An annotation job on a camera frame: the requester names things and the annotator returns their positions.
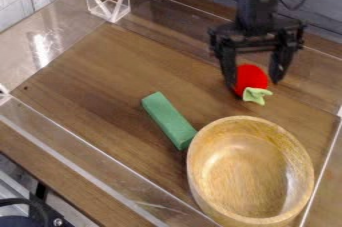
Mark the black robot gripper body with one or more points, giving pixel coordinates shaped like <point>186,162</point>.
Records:
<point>255,39</point>

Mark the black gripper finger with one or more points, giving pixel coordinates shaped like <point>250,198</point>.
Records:
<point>282,55</point>
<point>226,55</point>

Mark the red plush strawberry toy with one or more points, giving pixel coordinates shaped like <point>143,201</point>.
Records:
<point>251,86</point>

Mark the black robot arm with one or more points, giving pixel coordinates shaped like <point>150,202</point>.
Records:
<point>259,12</point>

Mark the green rectangular block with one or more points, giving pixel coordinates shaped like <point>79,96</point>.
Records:
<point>170,120</point>

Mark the wooden bowl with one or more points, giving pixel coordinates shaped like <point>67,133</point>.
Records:
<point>250,173</point>

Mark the clear acrylic barrier wall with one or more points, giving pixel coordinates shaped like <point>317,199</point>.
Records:
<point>75,73</point>

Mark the clear acrylic corner bracket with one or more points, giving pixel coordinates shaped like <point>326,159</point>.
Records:
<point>108,9</point>

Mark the black clamp mount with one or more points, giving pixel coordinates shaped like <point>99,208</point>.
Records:
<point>48,217</point>

